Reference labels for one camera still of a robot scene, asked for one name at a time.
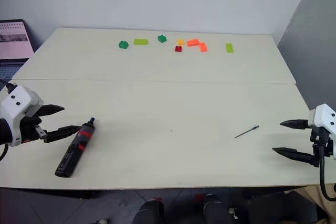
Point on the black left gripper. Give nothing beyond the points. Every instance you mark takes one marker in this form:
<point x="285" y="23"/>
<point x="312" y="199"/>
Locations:
<point x="29" y="127"/>

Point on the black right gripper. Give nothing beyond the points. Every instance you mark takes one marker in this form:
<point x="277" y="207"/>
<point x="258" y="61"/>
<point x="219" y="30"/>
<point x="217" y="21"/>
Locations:
<point x="320" y="140"/>

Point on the red-handled screwdriver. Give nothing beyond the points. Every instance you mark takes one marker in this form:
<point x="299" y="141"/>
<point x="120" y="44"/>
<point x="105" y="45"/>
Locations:
<point x="74" y="148"/>

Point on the thin metal screwdriver bit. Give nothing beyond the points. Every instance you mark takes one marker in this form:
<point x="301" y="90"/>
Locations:
<point x="246" y="132"/>

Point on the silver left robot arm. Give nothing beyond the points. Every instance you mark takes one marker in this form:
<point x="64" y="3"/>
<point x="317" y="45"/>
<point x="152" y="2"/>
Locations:
<point x="4" y="132"/>

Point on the tan cardboard piece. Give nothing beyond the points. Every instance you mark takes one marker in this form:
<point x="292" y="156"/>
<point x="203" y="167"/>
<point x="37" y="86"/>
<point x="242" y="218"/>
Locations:
<point x="307" y="205"/>

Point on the open laptop pink screen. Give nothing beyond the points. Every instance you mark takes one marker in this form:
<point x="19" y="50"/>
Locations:
<point x="13" y="43"/>

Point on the dark green toy brick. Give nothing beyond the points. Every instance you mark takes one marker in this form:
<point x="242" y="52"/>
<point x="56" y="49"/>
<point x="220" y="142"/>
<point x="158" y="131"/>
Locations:
<point x="162" y="39"/>
<point x="123" y="44"/>

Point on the long lime green toy brick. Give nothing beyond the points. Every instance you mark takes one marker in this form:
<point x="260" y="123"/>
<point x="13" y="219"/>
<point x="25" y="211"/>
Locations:
<point x="141" y="42"/>

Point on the orange toy brick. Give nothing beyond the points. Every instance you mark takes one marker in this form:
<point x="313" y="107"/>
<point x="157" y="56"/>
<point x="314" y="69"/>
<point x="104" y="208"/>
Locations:
<point x="193" y="42"/>
<point x="203" y="47"/>

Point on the red toy brick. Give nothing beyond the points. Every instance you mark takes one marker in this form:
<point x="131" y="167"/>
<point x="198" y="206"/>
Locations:
<point x="178" y="49"/>

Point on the yellow toy brick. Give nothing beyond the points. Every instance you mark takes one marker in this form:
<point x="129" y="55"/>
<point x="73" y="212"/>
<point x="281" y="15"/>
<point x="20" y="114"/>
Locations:
<point x="181" y="42"/>

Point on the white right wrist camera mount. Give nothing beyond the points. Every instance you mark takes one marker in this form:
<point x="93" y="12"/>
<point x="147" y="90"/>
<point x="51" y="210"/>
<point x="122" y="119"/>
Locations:
<point x="324" y="115"/>

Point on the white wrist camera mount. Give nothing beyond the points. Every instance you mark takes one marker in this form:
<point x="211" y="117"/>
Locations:
<point x="15" y="103"/>
<point x="324" y="115"/>

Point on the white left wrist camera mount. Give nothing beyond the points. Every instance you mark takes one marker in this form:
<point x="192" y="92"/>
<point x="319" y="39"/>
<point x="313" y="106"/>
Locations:
<point x="15" y="103"/>

